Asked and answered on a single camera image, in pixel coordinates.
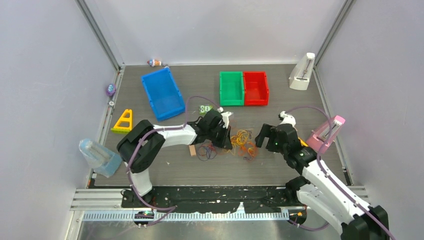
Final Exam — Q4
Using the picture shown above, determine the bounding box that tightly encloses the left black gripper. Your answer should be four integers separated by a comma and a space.
207, 123, 233, 150

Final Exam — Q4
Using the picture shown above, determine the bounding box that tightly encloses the yellow cable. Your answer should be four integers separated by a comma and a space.
223, 129, 256, 157

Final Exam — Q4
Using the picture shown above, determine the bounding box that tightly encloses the orange cable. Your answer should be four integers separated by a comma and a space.
197, 124, 259, 162

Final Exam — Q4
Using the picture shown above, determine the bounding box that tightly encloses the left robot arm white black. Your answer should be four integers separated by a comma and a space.
116, 109, 233, 207

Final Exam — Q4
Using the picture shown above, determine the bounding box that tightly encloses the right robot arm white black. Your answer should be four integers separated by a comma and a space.
255, 123, 392, 240

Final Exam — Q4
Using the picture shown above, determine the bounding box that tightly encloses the small wooden block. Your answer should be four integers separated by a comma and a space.
188, 145, 197, 157

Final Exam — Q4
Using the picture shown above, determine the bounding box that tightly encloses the yellow triangle block right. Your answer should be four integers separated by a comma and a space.
298, 137, 309, 147

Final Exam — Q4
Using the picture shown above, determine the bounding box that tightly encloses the yellow triangle block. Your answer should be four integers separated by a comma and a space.
298, 137, 309, 147
110, 109, 133, 134

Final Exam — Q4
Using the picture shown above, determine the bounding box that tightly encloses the red plastic bin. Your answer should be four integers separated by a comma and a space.
243, 71, 270, 106

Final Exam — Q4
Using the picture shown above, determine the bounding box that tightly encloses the green monster toy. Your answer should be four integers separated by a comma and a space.
198, 105, 213, 115

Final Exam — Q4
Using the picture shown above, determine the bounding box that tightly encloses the pink metronome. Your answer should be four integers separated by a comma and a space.
306, 115, 346, 154

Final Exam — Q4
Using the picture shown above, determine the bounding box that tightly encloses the green plastic bin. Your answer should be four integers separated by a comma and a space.
219, 71, 245, 107

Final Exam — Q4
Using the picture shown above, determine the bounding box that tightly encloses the white metronome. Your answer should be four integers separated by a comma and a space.
289, 52, 316, 91

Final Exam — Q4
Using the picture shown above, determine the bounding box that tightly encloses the blue plastic bin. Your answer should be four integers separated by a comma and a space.
141, 67, 186, 121

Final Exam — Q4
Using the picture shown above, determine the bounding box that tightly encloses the yellow triangle block left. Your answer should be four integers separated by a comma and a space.
110, 109, 133, 134

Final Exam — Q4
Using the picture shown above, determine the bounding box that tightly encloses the small figurine toy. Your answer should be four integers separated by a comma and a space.
146, 59, 163, 67

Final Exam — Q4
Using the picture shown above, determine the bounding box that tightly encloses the clear plastic container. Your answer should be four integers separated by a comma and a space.
78, 138, 122, 178

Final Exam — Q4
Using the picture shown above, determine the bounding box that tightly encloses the purple round toy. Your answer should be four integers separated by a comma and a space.
106, 83, 117, 97

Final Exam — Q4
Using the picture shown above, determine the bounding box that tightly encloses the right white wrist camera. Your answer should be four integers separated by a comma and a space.
278, 111, 296, 128

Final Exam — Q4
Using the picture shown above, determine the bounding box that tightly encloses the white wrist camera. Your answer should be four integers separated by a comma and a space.
278, 111, 296, 128
217, 107, 234, 129

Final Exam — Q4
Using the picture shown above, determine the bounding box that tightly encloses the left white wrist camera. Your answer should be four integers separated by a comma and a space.
217, 107, 234, 129

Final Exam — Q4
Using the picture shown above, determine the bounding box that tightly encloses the aluminium rail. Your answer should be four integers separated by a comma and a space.
71, 186, 349, 222

